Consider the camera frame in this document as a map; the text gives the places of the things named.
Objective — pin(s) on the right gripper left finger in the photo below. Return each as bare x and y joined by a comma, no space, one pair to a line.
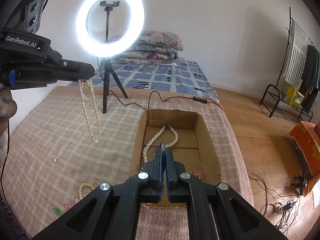
111,212

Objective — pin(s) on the blue checkered bed sheet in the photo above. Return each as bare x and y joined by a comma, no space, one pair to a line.
182,76

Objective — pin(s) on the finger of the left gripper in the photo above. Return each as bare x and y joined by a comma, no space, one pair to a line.
72,79
72,68

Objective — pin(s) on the black camera unit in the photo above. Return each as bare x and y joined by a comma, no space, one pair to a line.
29,15

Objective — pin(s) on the brown cardboard box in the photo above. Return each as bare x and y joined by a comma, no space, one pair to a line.
194,148

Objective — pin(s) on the gloved left hand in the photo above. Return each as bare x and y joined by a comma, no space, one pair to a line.
8,108

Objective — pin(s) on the red string green pendant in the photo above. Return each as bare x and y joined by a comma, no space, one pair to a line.
66,207

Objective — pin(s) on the dark hanging clothes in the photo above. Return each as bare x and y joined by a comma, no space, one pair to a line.
310,79

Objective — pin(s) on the black clothes rack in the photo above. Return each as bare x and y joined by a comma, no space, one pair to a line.
274,96

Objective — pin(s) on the black phone holder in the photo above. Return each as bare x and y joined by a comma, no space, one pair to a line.
108,7

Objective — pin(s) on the striped white towel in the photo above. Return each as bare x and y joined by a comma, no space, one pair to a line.
296,55

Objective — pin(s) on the folded floral quilt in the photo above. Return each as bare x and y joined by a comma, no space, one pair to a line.
152,47

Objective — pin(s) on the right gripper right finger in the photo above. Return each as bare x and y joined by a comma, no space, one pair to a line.
215,211

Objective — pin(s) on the white ring light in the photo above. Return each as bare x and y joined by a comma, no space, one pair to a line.
125,25

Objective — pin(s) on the yellow box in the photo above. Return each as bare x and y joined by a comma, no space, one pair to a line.
294,97

